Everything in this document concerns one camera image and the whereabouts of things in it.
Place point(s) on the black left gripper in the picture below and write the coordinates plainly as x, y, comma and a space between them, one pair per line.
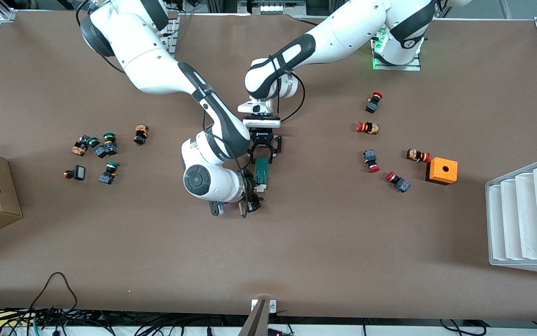
262, 138

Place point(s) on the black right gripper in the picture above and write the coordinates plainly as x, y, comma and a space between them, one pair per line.
250, 190

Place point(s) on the green load switch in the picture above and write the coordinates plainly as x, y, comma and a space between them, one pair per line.
262, 170

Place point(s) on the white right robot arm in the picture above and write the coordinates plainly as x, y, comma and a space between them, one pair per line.
147, 46

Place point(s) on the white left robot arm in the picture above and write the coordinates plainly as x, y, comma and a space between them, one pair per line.
343, 37

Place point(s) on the red pushbutton blue block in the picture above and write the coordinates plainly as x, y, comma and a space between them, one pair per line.
399, 183
370, 157
373, 105

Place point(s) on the red pushbutton orange block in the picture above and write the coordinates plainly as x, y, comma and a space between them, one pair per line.
369, 128
417, 155

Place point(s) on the brown support beam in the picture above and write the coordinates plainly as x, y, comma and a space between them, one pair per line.
259, 322

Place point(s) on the black device red light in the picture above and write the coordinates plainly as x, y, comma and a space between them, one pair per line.
275, 332

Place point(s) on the grey device with lights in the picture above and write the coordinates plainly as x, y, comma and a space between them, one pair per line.
273, 8

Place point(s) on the green pushbutton blue block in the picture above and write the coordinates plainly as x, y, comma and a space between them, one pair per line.
100, 151
108, 176

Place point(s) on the green pushbutton black block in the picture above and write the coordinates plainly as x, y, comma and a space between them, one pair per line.
109, 145

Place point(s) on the white stepped tray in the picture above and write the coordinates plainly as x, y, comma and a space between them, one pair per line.
525, 219

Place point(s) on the silver metal bracket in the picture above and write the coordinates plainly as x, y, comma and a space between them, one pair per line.
273, 305

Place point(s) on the black selector switch orange block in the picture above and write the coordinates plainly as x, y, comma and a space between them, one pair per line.
140, 135
79, 148

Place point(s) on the black switch lower left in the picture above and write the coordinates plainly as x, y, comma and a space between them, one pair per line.
80, 173

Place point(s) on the orange button enclosure box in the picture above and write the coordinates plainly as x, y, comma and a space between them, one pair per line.
448, 172

